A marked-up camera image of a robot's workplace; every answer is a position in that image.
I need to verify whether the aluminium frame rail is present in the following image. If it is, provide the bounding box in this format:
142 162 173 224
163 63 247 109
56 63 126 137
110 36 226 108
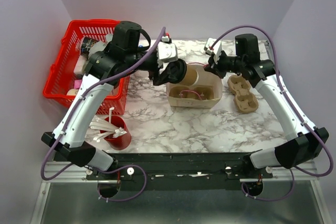
41 160 320 183

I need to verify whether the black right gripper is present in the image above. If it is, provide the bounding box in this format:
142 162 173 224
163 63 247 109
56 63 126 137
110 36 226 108
204 49 245 79

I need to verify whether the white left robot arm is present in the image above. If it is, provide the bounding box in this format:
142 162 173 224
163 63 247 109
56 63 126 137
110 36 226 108
41 21 186 179

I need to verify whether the pink and beige paper bag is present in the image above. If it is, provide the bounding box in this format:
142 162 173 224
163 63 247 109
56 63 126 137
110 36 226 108
166 62 223 109

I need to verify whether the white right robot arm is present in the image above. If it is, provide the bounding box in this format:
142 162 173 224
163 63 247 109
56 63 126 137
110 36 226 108
204 34 329 178

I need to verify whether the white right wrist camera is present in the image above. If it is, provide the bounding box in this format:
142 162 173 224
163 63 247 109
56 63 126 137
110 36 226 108
204 38 222 64

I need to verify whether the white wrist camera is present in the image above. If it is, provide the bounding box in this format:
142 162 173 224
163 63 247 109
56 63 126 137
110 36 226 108
157 33 178 68
204 38 222 64

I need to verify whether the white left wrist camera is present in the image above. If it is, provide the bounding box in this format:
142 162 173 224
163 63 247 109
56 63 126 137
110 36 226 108
157 33 178 68

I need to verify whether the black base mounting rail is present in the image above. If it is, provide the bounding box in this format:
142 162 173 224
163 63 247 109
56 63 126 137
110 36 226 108
87 152 273 191

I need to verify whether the red cylindrical straw holder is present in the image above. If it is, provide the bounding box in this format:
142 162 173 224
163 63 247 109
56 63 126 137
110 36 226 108
104 115 132 151

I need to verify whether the black plastic cup lid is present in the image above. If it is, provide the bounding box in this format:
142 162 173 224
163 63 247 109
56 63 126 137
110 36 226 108
176 59 187 83

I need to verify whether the brown cardboard cup carrier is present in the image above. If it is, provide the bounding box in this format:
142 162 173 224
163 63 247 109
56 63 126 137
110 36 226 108
227 74 259 114
169 86 214 100

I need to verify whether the dark printed can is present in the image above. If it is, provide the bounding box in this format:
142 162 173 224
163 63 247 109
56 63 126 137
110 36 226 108
79 36 98 58

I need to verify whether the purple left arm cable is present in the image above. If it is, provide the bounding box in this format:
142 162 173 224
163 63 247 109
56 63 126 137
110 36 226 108
40 26 167 202

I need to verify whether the brown paper coffee cup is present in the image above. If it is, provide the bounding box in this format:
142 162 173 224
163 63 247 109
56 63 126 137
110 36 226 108
179 66 199 86

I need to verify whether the pink small packet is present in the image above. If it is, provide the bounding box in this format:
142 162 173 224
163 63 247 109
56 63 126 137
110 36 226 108
73 80 82 89

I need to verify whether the red plastic shopping basket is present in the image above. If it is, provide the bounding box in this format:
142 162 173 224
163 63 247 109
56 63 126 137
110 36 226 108
43 19 130 115

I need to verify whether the grey cloth pouch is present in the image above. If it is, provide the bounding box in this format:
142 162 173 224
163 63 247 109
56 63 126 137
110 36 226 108
88 34 113 58

